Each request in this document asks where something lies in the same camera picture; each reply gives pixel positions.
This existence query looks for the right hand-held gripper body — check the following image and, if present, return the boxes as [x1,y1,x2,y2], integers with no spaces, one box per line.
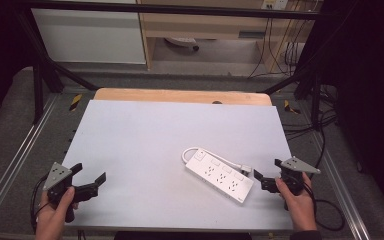
[260,156,322,212]

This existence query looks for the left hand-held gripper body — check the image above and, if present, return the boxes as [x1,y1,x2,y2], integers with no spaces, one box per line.
[42,161,100,224]

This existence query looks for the white power strip cable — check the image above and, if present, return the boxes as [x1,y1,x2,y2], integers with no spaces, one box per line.
[180,146,253,176]

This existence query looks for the white power strip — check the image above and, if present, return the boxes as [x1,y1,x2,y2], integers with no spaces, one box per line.
[184,148,255,205]

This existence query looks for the person's right hand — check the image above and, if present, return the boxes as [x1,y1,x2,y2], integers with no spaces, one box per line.
[274,172,318,233]

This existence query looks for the person's left hand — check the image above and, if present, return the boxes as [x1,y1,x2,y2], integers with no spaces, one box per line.
[34,186,80,240]

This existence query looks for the yellow black tape marker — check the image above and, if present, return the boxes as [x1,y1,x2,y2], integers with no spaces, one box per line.
[68,93,83,112]
[283,99,302,115]

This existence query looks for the wooden table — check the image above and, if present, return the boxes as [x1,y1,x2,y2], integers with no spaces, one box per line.
[93,87,274,107]

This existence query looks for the dark curtain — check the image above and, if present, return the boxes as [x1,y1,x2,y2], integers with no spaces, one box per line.
[0,0,36,129]
[308,0,384,216]

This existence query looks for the white cabinet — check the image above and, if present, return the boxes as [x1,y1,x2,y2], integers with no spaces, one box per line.
[31,8,147,65]

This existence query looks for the white device under desk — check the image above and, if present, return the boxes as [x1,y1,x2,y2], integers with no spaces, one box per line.
[164,36,200,52]

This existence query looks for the wooden desk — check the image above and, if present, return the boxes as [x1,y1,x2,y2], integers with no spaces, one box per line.
[136,0,321,73]

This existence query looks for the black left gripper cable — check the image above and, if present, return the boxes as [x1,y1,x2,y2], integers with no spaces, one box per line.
[29,174,50,233]

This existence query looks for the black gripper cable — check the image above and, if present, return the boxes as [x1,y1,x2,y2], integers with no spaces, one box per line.
[301,181,346,232]
[29,174,50,233]

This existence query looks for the black floor cables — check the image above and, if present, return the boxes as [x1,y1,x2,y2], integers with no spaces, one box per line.
[281,84,340,169]

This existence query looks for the aluminium rail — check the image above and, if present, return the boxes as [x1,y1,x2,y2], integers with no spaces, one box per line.
[308,109,372,240]
[0,94,60,228]

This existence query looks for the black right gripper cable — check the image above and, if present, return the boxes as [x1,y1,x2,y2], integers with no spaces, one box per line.
[301,181,346,232]

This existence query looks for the black hanging cables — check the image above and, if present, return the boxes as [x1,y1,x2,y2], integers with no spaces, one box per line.
[248,16,309,80]

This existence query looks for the white wall socket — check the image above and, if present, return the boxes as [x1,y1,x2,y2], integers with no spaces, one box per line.
[261,0,289,10]

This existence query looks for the black metal frame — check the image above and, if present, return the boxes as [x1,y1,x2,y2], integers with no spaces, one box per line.
[13,0,326,126]

